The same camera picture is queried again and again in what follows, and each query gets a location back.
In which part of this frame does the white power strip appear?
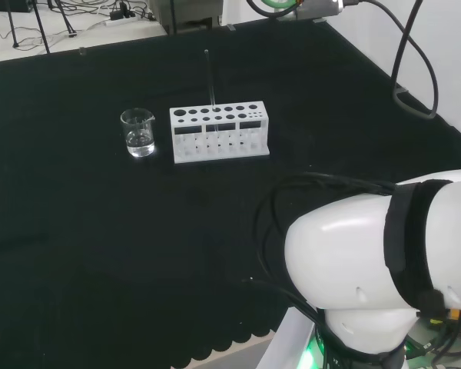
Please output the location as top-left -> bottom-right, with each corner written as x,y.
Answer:
104,14 -> 148,27

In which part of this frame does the black cable bundle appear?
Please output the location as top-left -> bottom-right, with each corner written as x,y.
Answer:
240,171 -> 397,335

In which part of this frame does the black bench cloth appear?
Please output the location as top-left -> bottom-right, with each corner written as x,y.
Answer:
0,17 -> 461,369

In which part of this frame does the thick black cable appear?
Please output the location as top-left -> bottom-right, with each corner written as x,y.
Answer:
345,0 -> 440,121

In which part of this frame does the white test tube rack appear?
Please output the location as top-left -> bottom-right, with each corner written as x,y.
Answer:
169,100 -> 272,165

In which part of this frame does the black tripod leg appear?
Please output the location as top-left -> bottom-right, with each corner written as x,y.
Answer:
30,0 -> 51,55
5,0 -> 21,49
55,0 -> 77,38

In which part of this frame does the grey equipment box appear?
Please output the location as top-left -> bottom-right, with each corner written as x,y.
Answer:
150,0 -> 226,35

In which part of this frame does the clear glass rod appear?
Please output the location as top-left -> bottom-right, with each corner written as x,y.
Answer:
203,48 -> 221,135

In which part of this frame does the green cable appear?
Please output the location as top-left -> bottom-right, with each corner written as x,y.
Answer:
247,0 -> 305,18

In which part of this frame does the glass beaker with water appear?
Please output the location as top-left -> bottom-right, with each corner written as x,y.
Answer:
120,108 -> 157,158

